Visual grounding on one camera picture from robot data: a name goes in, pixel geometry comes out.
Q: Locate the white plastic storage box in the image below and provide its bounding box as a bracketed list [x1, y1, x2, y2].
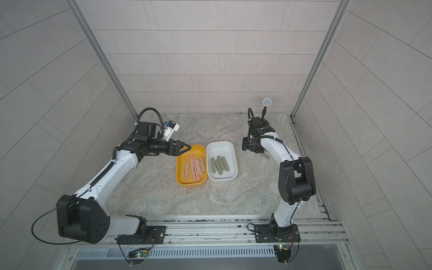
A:
[206, 141, 239, 183]

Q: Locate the green knife front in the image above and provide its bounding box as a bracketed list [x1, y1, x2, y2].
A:
[210, 157, 217, 174]

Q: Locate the circuit board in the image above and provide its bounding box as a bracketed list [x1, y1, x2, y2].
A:
[128, 249, 150, 259]
[273, 244, 293, 264]

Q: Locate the pink fruit knife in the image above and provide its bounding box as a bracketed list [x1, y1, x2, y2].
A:
[184, 162, 190, 179]

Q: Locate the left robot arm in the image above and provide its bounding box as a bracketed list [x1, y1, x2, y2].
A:
[54, 118, 191, 245]

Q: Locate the right circuit board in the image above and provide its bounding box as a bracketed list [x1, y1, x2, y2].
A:
[273, 244, 293, 264]

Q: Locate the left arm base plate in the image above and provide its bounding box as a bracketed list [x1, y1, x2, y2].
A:
[115, 226, 167, 245]

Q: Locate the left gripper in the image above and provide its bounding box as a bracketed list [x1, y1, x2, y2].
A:
[147, 138, 191, 156]

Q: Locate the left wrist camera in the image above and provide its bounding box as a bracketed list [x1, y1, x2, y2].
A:
[163, 120, 180, 141]

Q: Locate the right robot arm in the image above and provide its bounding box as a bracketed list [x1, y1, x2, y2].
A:
[242, 108, 316, 239]

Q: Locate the yellow plastic storage box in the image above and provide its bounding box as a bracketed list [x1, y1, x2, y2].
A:
[176, 145, 208, 187]

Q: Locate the long pink ceramic knife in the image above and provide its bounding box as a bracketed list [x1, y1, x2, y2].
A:
[190, 155, 199, 182]

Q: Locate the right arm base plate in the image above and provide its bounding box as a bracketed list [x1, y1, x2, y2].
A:
[249, 223, 301, 244]

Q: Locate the black stand with round disc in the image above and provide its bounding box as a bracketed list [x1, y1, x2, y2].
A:
[251, 97, 272, 129]

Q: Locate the aluminium mounting rail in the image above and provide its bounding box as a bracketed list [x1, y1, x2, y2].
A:
[97, 215, 350, 249]

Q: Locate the left circuit board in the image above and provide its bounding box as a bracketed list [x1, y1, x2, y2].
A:
[128, 249, 150, 259]

